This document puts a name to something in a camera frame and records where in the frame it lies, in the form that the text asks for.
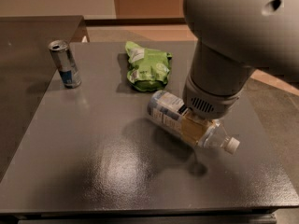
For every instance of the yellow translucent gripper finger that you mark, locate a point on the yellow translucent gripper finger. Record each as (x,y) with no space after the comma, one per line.
(193,128)

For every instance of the blue label plastic bottle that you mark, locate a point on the blue label plastic bottle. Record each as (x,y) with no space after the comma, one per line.
(167,110)

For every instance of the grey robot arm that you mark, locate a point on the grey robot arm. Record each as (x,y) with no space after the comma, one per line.
(234,39)

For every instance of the green crumpled snack bag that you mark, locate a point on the green crumpled snack bag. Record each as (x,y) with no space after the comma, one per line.
(148,69)

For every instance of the silver blue drink can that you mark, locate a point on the silver blue drink can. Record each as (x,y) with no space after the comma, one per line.
(65,63)

